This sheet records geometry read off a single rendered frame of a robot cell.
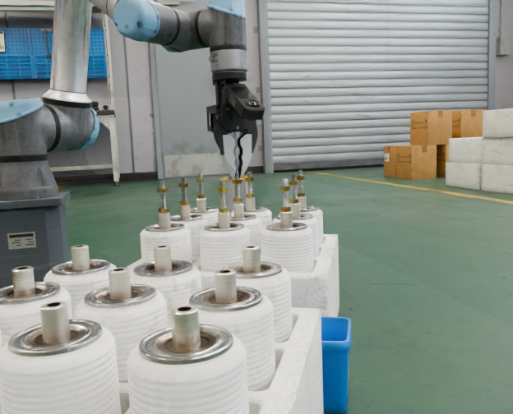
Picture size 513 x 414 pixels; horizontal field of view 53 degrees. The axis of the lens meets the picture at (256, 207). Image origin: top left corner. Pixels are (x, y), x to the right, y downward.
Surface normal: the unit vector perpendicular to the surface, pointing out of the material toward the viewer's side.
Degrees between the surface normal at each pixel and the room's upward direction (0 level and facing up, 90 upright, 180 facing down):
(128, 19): 90
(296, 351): 0
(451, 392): 0
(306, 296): 90
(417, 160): 90
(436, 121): 90
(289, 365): 0
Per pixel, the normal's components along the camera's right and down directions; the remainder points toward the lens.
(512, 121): -0.97, 0.07
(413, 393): -0.04, -0.99
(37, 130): 0.87, 0.04
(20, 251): 0.24, 0.11
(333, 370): -0.19, 0.17
